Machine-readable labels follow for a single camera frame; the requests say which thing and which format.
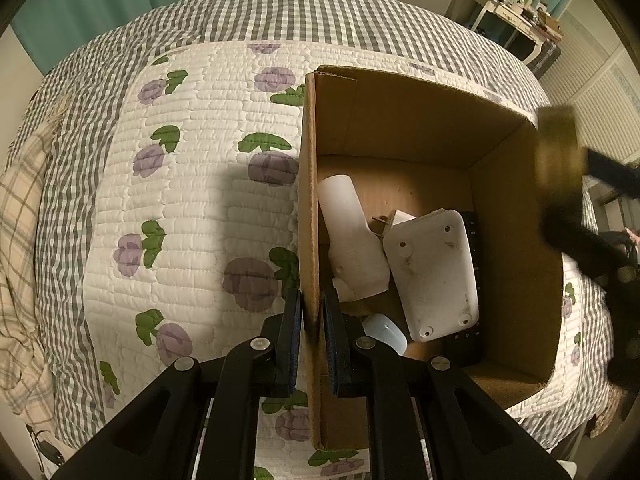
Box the dark grey suitcase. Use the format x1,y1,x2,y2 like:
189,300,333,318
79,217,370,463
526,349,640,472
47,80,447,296
519,39,561,79

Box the white plastic nozzle piece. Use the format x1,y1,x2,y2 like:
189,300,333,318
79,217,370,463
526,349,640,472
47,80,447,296
318,174,391,303

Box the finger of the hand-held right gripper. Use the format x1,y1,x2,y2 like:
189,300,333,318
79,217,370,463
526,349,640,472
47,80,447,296
581,147,640,199
541,194,632,284

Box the white dressing table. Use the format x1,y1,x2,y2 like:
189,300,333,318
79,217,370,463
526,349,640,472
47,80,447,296
444,0,564,62

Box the brown cardboard box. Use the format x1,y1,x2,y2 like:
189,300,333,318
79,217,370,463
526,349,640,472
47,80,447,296
298,64,569,451

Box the black remote control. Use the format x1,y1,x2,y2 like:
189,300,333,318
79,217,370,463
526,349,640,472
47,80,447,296
440,210,489,369

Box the white plastic box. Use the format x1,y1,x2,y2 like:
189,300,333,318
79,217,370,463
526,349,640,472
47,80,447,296
382,208,480,344

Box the white louvred wardrobe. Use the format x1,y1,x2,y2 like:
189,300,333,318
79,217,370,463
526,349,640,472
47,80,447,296
539,9,640,162

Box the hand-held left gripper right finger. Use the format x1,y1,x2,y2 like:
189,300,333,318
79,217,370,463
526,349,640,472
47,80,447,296
322,290,569,480

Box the white floral quilted mat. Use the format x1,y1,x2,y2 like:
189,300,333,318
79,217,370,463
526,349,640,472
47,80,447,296
82,40,507,480

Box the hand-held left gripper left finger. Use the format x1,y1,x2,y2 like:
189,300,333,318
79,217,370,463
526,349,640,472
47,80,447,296
50,287,305,480

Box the beige plaid pillow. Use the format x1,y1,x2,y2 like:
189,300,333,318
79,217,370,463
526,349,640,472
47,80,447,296
0,119,57,427

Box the white plug adapter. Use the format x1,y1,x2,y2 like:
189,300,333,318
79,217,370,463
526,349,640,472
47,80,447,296
372,208,416,239

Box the round black gold tin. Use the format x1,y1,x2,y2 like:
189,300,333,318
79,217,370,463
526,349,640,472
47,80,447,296
535,106,586,197

